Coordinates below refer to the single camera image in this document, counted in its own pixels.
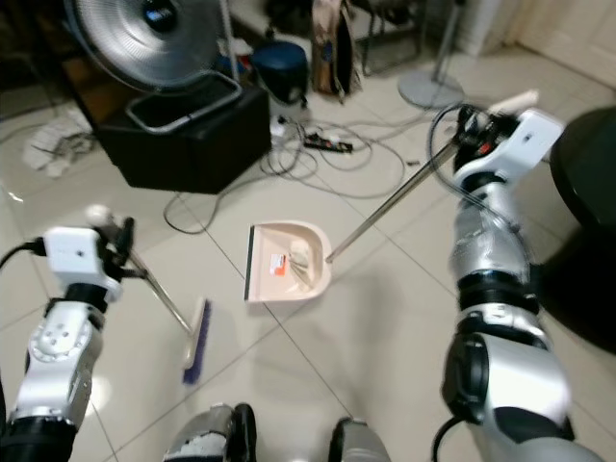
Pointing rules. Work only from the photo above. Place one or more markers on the blue bristle broom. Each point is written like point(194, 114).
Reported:
point(197, 351)

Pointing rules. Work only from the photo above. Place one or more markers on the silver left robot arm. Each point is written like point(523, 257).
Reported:
point(63, 356)

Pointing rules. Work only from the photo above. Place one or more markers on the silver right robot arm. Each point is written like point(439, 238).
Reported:
point(500, 250)

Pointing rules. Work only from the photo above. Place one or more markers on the grey round floor stand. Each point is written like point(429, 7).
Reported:
point(431, 93)

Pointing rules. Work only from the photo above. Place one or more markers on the small dark floor debris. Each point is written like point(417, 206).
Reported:
point(413, 162)

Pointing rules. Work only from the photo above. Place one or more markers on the white crumpled cloth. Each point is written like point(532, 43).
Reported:
point(63, 144)

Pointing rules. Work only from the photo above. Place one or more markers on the black storage box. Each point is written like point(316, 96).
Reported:
point(202, 154)

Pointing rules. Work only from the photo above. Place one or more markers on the black round bin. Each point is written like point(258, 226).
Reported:
point(587, 192)

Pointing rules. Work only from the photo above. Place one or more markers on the dark wooden shelf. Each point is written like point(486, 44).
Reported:
point(29, 48)

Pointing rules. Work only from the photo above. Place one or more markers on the dark metal chair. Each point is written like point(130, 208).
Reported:
point(385, 10)

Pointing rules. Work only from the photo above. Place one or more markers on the black power strip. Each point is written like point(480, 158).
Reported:
point(327, 141)

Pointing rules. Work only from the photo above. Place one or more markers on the brown patterned bag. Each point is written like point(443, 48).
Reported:
point(332, 48)

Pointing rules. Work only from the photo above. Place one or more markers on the crumpled paper trash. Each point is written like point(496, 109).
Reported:
point(298, 258)

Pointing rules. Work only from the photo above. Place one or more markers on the silver electric fan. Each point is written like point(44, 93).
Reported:
point(154, 48)

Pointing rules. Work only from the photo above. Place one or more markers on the dark blue round stool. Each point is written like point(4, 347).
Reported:
point(279, 65)

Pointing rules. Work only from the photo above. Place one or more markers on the silver left robot leg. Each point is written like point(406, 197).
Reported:
point(207, 438)

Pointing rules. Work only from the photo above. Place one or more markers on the silver robot leg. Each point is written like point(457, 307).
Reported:
point(361, 445)
point(207, 438)

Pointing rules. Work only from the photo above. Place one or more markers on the thin white pole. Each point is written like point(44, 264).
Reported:
point(226, 38)

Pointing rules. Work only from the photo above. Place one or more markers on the silver right robot leg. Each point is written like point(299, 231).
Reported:
point(361, 445)

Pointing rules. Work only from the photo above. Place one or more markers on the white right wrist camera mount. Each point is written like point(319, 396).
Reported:
point(525, 140)

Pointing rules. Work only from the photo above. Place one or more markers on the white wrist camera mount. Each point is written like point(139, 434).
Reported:
point(525, 140)
point(75, 252)

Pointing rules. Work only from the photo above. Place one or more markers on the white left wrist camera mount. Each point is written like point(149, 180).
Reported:
point(75, 252)

